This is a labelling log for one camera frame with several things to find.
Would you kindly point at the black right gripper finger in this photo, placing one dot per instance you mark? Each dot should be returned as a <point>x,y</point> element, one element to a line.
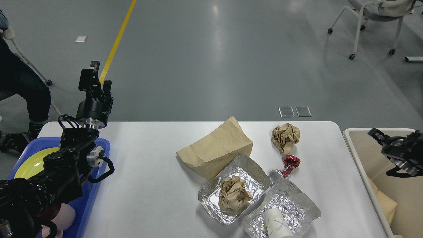
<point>382,139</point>

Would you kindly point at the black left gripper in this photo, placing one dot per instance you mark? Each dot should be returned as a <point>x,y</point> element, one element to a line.
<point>92,112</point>

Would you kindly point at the small brown paper bag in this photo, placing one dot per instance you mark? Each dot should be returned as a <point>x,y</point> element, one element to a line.
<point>387,204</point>

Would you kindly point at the crushed red drink can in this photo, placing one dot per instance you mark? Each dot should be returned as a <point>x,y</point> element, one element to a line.
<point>291,162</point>

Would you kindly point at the brown paper ball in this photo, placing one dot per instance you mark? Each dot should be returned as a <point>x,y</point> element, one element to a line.
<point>234,195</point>
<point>285,137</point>

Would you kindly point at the yellow plastic plate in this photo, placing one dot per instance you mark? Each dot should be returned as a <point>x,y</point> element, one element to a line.
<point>34,164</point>

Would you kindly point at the pink mug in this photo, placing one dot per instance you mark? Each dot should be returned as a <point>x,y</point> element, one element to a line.
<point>62,215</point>

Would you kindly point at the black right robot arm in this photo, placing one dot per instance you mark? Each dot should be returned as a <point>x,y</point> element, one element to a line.
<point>406,153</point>

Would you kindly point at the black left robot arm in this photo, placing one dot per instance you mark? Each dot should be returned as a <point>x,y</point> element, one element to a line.
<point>65,171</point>

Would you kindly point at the beige plastic bin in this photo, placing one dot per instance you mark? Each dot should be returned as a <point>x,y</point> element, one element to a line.
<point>406,192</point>

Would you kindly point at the blue plastic tray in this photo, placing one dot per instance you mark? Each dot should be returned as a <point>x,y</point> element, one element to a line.
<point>82,205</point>

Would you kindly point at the seated person in dark clothes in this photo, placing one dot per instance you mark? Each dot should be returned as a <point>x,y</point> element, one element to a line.
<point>18,78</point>

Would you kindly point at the right metal floor plate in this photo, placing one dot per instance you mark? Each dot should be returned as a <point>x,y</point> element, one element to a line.
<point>303,111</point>

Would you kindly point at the metal floor plate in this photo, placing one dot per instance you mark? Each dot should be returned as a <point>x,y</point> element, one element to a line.
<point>286,111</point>
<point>303,111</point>

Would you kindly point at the grey bar on floor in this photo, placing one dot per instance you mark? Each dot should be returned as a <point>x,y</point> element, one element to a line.
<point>414,59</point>

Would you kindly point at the left metal floor plate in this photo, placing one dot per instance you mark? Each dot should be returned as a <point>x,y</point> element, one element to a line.
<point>286,111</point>

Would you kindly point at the foil tray with cup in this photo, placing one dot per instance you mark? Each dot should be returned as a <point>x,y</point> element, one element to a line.
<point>297,209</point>

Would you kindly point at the white wheeled chair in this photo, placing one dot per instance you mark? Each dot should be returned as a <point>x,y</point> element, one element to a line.
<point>376,10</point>

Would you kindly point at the large brown paper bag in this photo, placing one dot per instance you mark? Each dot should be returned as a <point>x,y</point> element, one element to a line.
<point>211,154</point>

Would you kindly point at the white paper cup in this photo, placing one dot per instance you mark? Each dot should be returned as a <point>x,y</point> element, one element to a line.
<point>275,224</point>

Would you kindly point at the foil tray with paper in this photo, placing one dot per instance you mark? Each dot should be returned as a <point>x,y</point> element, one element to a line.
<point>255,180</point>

